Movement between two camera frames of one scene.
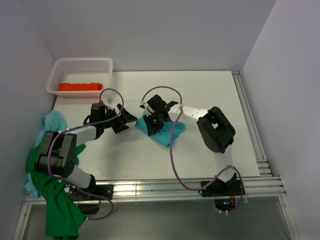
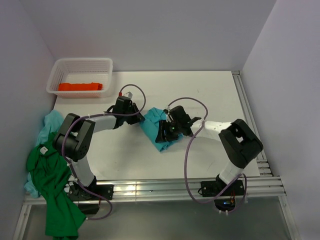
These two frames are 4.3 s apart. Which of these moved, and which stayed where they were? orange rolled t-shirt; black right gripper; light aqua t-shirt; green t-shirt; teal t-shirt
Moved: black right gripper; teal t-shirt
Stayed: green t-shirt; light aqua t-shirt; orange rolled t-shirt
